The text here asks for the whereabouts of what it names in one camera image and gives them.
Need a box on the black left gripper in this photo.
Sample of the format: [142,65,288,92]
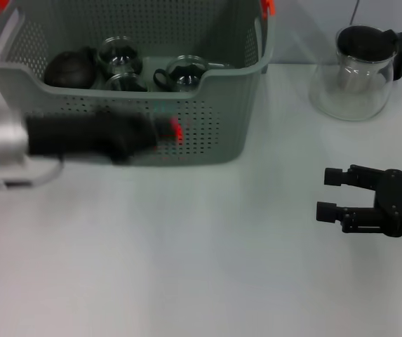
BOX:
[25,112,182,166]

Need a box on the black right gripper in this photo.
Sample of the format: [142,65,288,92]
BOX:
[315,164,402,239]

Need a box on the small red toy brick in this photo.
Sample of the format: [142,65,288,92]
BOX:
[170,119,185,145]

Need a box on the glass teacup with black base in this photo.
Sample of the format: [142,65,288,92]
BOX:
[97,37,145,80]
[154,55,210,93]
[104,72,149,93]

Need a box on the grey-green perforated storage bin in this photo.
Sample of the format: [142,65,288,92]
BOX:
[0,0,279,166]

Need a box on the glass pitcher with black lid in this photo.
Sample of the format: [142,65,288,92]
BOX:
[308,25,402,122]

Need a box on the dark clay teapot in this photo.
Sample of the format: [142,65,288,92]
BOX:
[43,47,98,88]

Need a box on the left arm grey cable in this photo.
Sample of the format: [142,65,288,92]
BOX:
[0,159,65,196]

